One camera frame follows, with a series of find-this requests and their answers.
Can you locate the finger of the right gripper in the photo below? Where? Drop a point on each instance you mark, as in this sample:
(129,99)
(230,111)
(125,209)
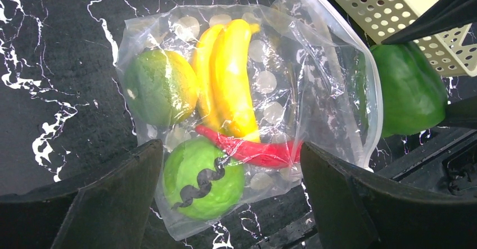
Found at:
(444,15)
(461,114)

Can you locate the green fake pepper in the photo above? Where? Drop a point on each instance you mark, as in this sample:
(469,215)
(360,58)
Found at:
(413,93)

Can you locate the clear zip top bag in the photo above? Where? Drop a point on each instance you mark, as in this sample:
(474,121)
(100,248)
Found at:
(311,79)

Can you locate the yellow fake banana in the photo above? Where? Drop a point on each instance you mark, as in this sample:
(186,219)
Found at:
(220,62)

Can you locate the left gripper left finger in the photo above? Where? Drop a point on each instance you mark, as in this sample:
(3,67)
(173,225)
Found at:
(106,207)

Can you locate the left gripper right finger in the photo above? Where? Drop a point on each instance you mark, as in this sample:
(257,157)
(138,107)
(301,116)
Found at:
(355,208)

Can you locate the green yellow fake lemon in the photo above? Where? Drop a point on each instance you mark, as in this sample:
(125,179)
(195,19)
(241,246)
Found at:
(160,87)

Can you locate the red fake chili pepper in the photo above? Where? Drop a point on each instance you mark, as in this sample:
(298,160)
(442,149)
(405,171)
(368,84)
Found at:
(270,155)

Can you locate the light green plastic basket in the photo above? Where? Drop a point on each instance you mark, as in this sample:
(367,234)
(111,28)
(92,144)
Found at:
(446,51)

